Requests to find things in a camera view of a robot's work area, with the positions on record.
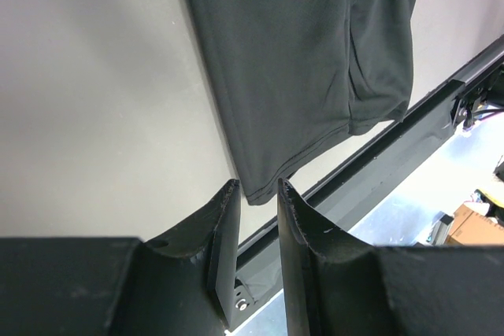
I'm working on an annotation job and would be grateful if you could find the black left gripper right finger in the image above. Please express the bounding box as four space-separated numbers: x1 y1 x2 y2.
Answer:
277 179 400 335

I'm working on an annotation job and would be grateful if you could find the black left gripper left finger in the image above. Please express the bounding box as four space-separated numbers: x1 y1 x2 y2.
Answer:
109 179 241 335

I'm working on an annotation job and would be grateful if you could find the black t shirt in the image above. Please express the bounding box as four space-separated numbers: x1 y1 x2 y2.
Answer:
187 0 416 205

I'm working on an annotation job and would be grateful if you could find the brown cardboard box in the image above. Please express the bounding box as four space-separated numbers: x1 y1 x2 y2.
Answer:
446 205 503 246

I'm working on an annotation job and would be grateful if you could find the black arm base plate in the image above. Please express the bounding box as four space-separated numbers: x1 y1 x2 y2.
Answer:
224 35 504 331

